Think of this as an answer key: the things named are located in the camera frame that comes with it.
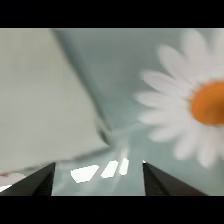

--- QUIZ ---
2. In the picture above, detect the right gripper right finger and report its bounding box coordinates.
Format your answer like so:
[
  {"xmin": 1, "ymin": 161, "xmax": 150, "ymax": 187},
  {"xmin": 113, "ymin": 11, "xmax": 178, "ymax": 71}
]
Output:
[{"xmin": 142, "ymin": 160, "xmax": 206, "ymax": 197}]

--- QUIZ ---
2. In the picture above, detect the pale green T-shirt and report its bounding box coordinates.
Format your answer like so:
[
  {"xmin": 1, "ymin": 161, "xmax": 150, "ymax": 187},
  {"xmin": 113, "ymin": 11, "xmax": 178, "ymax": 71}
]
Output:
[{"xmin": 0, "ymin": 28, "xmax": 111, "ymax": 175}]

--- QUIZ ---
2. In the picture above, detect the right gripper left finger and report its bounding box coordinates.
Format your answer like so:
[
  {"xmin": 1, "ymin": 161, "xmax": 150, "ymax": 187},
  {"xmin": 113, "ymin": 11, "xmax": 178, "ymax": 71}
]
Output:
[{"xmin": 0, "ymin": 162, "xmax": 57, "ymax": 197}]

